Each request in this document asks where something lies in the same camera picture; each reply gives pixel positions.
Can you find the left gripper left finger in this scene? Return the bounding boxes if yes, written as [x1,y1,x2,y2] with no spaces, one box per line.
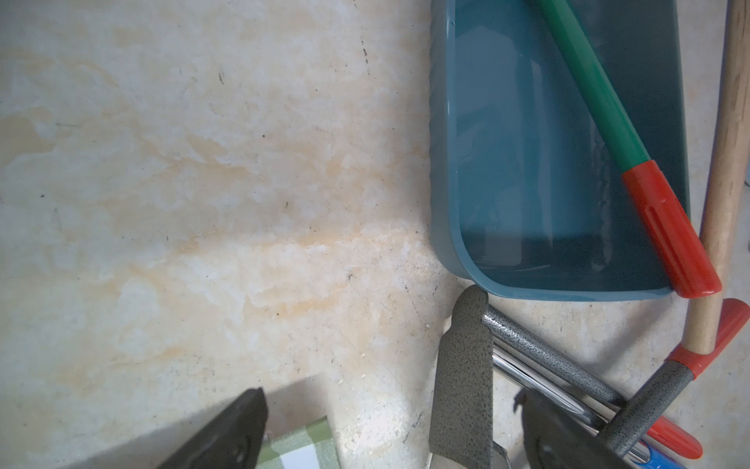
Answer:
[159,388,269,469]

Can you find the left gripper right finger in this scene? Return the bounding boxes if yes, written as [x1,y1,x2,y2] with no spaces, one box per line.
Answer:
[514,388,629,469]

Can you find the grey hoe red grip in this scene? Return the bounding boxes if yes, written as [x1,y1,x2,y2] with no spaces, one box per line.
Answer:
[598,298,749,456]
[429,286,702,468]

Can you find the green hoe red grip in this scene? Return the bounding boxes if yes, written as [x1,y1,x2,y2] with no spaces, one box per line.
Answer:
[537,1,723,299]

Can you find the wooden handle hoe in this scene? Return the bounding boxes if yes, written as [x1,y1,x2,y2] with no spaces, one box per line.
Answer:
[680,0,750,357]

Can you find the chrome hoe blue grip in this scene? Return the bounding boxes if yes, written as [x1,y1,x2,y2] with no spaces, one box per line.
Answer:
[493,344,683,469]

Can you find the teal plastic storage box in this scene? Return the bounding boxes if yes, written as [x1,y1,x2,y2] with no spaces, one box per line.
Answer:
[430,1,672,302]

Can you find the green white checkered cloth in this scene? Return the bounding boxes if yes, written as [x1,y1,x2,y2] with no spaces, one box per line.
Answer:
[256,417,341,469]

